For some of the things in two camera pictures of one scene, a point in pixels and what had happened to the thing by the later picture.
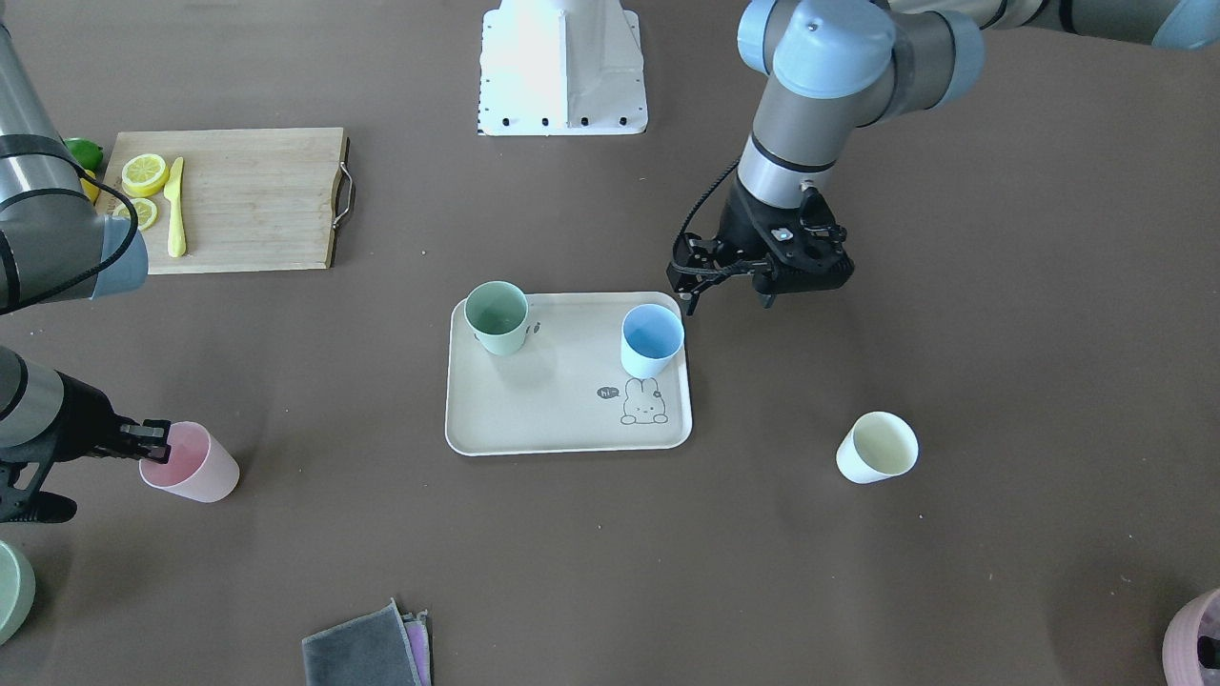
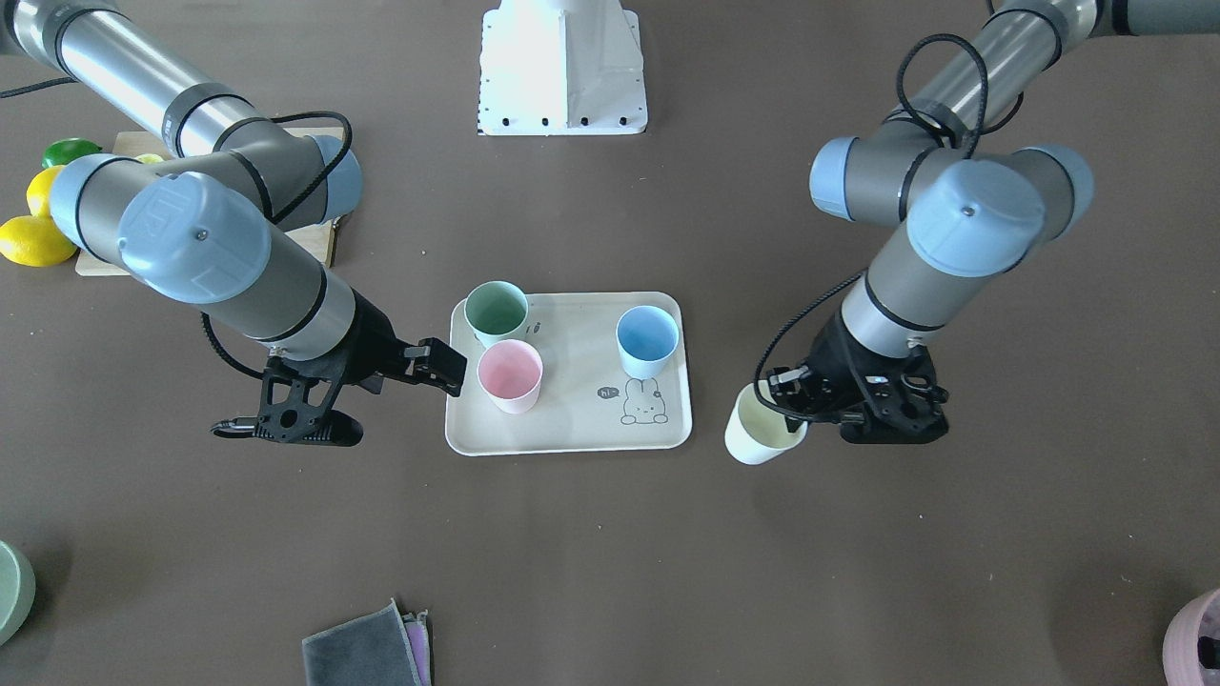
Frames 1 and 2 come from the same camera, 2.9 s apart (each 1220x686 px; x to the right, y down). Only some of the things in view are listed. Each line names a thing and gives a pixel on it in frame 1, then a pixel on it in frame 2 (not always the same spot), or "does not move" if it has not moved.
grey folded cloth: x=381 y=648 does not move
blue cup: x=652 y=335 does not move
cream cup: x=880 y=445 -> x=754 y=432
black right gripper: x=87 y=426 -> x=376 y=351
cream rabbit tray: x=564 y=391 does not move
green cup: x=497 y=312 does not move
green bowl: x=17 y=591 does not move
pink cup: x=199 y=468 -> x=510 y=373
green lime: x=89 y=153 does not move
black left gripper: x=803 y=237 -> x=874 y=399
